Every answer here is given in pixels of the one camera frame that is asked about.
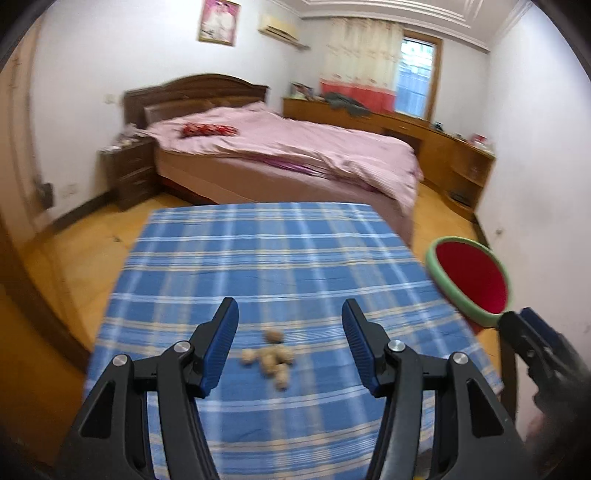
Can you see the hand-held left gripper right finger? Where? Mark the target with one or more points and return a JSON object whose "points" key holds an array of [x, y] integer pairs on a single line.
{"points": [[358, 346]]}

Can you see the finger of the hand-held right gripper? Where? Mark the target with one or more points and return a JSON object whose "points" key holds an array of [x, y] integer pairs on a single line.
{"points": [[542, 323], [517, 332]]}

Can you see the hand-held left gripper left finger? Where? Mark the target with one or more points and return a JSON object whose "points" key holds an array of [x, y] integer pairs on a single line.
{"points": [[221, 346]]}

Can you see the red bin with green rim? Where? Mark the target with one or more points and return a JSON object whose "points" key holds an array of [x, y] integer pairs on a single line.
{"points": [[471, 277]]}

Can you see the peanut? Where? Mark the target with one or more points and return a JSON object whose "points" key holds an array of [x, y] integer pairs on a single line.
{"points": [[285, 354], [281, 381], [273, 336], [268, 363], [249, 357]]}

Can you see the blue plaid tablecloth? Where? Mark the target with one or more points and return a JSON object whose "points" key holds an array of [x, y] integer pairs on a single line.
{"points": [[277, 258]]}

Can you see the black device on shelf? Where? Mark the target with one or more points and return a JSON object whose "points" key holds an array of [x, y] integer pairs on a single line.
{"points": [[460, 197]]}

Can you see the white and red containers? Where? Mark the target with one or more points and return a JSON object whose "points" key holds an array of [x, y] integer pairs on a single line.
{"points": [[480, 142]]}

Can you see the purple bed sheet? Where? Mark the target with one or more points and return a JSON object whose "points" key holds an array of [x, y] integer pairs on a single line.
{"points": [[295, 164]]}

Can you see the light wooden cabinet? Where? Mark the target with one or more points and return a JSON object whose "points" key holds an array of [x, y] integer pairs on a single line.
{"points": [[443, 152]]}

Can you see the dark wooden nightstand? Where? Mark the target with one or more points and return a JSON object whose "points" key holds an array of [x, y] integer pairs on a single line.
{"points": [[131, 173]]}

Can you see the pink checked duvet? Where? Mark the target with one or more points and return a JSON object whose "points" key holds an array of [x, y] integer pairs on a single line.
{"points": [[300, 138]]}

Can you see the red floral pillow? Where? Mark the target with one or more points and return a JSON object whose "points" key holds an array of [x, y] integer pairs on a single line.
{"points": [[207, 130]]}

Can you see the grey clutter pile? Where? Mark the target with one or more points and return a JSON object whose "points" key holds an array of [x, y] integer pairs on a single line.
{"points": [[127, 139]]}

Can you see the black charger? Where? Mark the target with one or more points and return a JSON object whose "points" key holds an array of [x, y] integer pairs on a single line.
{"points": [[46, 194]]}

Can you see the grey clothes pile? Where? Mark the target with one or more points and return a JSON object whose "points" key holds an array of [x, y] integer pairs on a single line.
{"points": [[346, 102]]}

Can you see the dark wooden bed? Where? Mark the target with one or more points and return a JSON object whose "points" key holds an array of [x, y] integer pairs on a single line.
{"points": [[194, 90]]}

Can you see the row of books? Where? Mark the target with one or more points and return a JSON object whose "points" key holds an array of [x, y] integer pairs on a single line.
{"points": [[302, 91]]}

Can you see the barred window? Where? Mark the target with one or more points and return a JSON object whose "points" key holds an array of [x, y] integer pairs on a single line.
{"points": [[418, 74]]}

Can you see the cream and red curtain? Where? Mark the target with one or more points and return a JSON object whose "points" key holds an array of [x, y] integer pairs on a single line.
{"points": [[360, 55]]}

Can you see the white air conditioner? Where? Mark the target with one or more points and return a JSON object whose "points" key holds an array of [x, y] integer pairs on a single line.
{"points": [[282, 28]]}

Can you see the white wall socket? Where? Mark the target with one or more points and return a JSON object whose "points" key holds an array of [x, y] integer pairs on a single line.
{"points": [[70, 188]]}

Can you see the framed wall photo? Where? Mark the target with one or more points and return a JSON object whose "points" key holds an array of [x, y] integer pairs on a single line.
{"points": [[219, 22]]}

